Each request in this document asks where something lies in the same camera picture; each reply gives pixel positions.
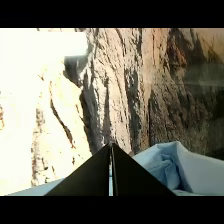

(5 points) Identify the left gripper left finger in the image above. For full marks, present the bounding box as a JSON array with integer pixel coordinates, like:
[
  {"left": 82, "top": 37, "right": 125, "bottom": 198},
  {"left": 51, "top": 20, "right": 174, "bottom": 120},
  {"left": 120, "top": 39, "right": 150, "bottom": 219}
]
[{"left": 45, "top": 142, "right": 112, "bottom": 197}]

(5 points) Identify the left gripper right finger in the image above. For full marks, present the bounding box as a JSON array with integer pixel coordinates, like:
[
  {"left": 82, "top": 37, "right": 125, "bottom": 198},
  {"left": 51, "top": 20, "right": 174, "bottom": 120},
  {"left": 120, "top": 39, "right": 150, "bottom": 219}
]
[{"left": 111, "top": 142, "right": 178, "bottom": 197}]

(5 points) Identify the light blue shirt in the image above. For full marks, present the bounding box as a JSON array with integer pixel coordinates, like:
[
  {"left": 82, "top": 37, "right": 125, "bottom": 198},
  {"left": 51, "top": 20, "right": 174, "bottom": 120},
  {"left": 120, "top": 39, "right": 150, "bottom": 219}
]
[{"left": 9, "top": 140, "right": 224, "bottom": 197}]

